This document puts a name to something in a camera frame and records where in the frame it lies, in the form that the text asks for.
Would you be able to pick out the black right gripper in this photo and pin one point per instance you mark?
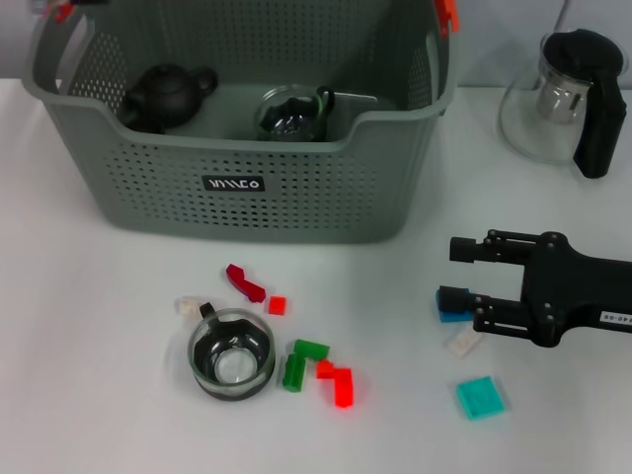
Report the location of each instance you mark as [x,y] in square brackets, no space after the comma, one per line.
[568,296]

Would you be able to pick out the black clay teapot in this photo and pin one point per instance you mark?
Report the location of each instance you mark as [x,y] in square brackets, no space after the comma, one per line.
[168,94]

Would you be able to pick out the grey perforated storage basket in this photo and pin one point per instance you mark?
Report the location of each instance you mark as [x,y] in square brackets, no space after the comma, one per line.
[296,197]

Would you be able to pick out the dark red bent brick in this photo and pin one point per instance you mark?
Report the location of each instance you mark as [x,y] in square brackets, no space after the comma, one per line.
[242,281]

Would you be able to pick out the orange basket latch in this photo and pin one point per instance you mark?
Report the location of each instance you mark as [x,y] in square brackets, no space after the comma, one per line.
[63,14]
[448,15]

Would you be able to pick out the beige toy brick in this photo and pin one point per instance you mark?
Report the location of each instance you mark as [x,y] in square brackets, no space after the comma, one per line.
[186,306]

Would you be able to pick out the teal square toy plate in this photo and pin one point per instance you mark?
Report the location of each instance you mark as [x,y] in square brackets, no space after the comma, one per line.
[481,397]

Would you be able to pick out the blue square toy plate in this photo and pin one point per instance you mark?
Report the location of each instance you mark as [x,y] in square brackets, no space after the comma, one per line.
[451,317]

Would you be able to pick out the green toy brick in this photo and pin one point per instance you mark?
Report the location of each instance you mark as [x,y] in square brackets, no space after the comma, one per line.
[313,349]
[294,375]

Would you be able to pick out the long red toy brick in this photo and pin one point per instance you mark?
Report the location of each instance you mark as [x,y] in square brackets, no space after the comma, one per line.
[345,390]

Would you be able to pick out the white toy brick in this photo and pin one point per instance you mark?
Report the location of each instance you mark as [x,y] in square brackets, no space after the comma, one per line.
[461,345]

